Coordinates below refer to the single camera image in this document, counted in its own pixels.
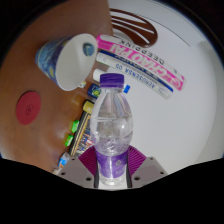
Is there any framed group photo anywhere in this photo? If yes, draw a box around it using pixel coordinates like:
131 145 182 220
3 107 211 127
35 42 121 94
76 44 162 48
68 111 96 158

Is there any white and blue shuttlecock tube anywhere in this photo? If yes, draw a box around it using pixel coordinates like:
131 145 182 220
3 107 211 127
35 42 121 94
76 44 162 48
95 49 174 100

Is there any dark blue pump bottle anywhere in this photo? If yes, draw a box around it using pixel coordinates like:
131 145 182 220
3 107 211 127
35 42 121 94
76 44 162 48
87 83 102 99

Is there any blue tissue pack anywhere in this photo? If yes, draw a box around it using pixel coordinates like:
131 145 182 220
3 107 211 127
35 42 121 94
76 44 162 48
58 152 72 169

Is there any amber pump bottle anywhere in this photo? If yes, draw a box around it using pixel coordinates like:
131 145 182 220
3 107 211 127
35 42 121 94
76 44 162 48
71 94 95 114

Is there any flat round red coaster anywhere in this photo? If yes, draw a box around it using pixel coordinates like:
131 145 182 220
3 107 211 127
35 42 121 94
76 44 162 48
15 91 42 126

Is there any dark wooden chair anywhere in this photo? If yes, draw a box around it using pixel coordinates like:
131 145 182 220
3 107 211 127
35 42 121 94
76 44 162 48
109 8 159 48

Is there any clear purple-capped water bottle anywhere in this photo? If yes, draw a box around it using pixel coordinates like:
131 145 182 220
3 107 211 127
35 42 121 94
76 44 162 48
89 73 134 188

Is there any white door panel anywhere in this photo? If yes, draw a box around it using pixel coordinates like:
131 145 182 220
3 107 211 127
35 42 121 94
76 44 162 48
108 0 208 48

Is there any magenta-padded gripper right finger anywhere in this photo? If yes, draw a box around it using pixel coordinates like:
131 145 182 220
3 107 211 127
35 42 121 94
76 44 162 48
124 145 169 189

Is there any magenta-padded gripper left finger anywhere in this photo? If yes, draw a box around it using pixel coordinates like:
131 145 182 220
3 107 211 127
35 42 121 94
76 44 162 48
56 145 100 189

